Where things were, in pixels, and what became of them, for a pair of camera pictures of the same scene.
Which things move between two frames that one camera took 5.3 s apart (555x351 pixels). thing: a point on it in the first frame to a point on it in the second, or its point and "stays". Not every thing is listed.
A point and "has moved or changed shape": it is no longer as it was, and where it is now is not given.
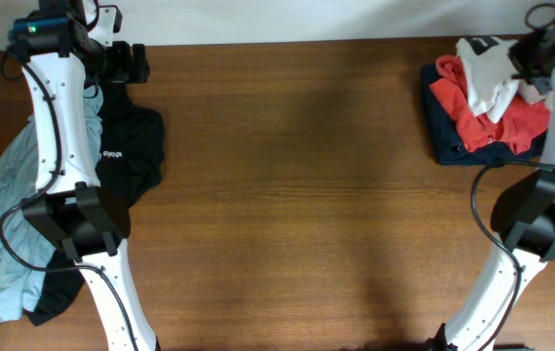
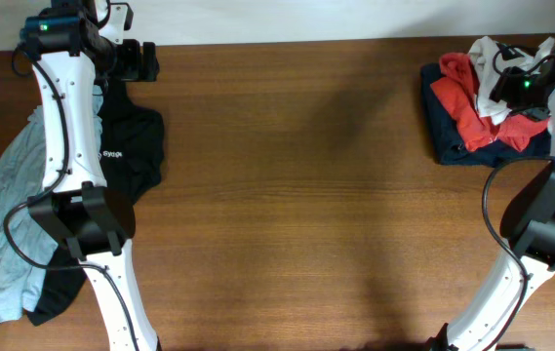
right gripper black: [520, 52] to [504, 88]
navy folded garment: [449, 140] stays
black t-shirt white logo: [129, 160] stays
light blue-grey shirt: [14, 254] stays
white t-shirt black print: [491, 73] has moved or changed shape
